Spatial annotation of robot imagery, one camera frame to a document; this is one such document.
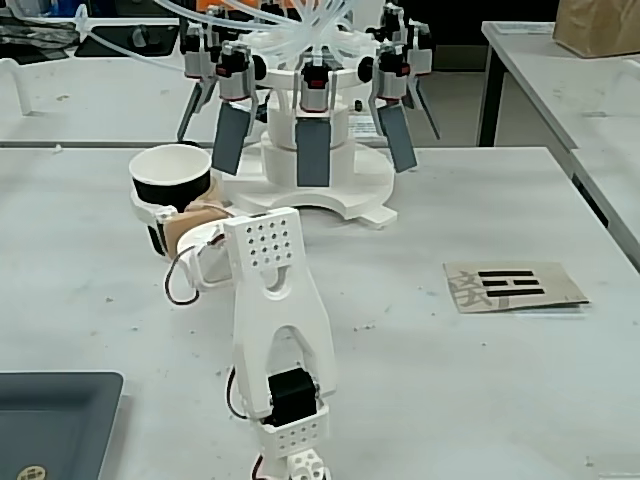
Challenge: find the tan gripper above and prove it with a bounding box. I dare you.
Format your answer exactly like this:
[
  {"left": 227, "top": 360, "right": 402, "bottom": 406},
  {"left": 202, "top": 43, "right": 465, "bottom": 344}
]
[{"left": 129, "top": 171, "right": 236, "bottom": 259}]

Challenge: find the black paper cup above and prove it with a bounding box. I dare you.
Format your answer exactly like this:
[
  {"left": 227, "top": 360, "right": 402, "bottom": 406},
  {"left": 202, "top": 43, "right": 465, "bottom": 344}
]
[{"left": 128, "top": 143, "right": 214, "bottom": 259}]

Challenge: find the grey flat paddle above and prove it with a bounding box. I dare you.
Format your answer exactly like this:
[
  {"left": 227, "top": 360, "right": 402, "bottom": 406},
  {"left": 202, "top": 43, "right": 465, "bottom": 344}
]
[
  {"left": 378, "top": 103, "right": 419, "bottom": 174},
  {"left": 294, "top": 118, "right": 333, "bottom": 189},
  {"left": 210, "top": 103, "right": 251, "bottom": 176},
  {"left": 407, "top": 74, "right": 442, "bottom": 141},
  {"left": 175, "top": 79, "right": 220, "bottom": 144}
]

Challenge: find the grey red motor unit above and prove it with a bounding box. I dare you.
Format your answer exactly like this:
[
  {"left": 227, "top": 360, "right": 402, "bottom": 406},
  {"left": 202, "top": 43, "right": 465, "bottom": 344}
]
[
  {"left": 372, "top": 44, "right": 414, "bottom": 106},
  {"left": 215, "top": 42, "right": 259, "bottom": 104},
  {"left": 294, "top": 59, "right": 336, "bottom": 119},
  {"left": 399, "top": 19, "right": 434, "bottom": 79},
  {"left": 180, "top": 22, "right": 221, "bottom": 81}
]

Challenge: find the white printed label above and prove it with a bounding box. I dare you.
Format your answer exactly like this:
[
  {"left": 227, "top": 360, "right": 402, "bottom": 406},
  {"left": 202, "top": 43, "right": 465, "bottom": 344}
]
[{"left": 348, "top": 115, "right": 379, "bottom": 139}]

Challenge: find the clear tube bundle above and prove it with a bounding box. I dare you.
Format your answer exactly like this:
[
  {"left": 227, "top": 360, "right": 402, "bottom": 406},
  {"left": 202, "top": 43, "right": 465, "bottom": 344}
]
[{"left": 152, "top": 0, "right": 381, "bottom": 71}]

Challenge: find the blue-grey plastic tray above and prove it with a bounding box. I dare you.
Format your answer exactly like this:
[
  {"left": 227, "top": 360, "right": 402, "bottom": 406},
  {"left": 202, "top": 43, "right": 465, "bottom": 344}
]
[{"left": 0, "top": 370, "right": 125, "bottom": 480}]

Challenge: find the printed cardboard card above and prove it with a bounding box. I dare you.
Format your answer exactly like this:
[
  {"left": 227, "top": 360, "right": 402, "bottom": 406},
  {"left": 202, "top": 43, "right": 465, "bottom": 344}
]
[{"left": 443, "top": 260, "right": 591, "bottom": 315}]

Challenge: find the white side table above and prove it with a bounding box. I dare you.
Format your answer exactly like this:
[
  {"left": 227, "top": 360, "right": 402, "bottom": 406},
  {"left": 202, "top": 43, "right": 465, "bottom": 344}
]
[{"left": 477, "top": 20, "right": 640, "bottom": 151}]

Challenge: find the brown cardboard box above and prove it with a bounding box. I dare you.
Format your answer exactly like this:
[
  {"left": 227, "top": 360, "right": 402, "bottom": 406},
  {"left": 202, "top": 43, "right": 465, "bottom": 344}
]
[{"left": 552, "top": 0, "right": 640, "bottom": 59}]

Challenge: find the white machine pedestal base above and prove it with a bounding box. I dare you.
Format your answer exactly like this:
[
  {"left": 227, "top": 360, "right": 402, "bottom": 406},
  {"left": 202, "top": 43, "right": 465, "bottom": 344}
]
[{"left": 222, "top": 69, "right": 399, "bottom": 231}]

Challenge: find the white curved bracket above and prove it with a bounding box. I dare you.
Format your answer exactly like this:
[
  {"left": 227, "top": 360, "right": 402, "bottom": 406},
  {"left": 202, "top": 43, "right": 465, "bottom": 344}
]
[{"left": 0, "top": 57, "right": 34, "bottom": 117}]

